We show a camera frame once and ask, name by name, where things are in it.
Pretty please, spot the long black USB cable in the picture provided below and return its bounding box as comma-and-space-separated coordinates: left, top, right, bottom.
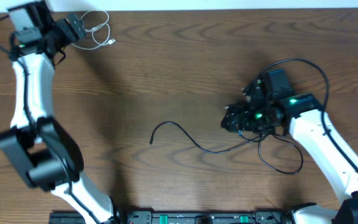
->
149, 121, 269, 155

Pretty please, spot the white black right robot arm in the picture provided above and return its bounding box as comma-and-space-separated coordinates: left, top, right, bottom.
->
221, 69, 358, 223

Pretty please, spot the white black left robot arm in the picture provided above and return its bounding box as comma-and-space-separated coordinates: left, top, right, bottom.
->
0, 1, 120, 223

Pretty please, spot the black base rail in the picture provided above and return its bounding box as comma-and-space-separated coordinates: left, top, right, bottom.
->
48, 210, 295, 224

